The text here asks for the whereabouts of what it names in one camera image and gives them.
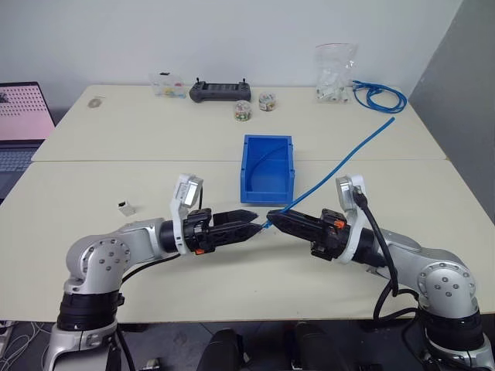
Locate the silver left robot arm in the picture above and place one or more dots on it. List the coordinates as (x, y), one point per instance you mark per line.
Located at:
(100, 255)

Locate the clear bag of white couplers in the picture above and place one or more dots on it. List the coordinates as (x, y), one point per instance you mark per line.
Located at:
(333, 77)

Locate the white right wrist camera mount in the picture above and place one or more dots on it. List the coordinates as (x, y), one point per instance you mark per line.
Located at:
(345, 191)

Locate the small grey round disc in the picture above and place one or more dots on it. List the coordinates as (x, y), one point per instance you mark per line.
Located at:
(95, 103)

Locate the clear jar of colourful clips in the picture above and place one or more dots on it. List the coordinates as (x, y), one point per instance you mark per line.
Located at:
(243, 111)
(267, 101)

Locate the clear box of colourful items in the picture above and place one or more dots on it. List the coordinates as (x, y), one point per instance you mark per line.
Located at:
(168, 86)

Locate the grey laptop with pink screen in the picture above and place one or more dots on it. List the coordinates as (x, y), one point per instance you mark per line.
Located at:
(19, 116)

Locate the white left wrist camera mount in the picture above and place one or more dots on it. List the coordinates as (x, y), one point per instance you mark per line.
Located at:
(185, 192)

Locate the blue plastic bin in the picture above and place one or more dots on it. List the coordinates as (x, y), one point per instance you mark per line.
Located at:
(267, 170)

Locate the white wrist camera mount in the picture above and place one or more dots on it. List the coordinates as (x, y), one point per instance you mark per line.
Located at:
(345, 191)
(185, 192)

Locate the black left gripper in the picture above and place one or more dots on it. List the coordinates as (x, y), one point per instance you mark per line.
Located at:
(199, 233)

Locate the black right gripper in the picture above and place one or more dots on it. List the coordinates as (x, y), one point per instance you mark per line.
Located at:
(330, 235)

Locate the black handheld controller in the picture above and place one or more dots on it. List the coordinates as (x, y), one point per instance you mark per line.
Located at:
(220, 92)

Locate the small white coupler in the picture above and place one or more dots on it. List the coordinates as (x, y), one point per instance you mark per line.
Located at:
(127, 208)

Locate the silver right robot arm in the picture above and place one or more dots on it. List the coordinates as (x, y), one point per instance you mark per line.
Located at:
(444, 278)

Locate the dark rounded shape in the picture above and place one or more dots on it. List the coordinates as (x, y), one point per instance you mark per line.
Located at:
(224, 349)
(309, 346)

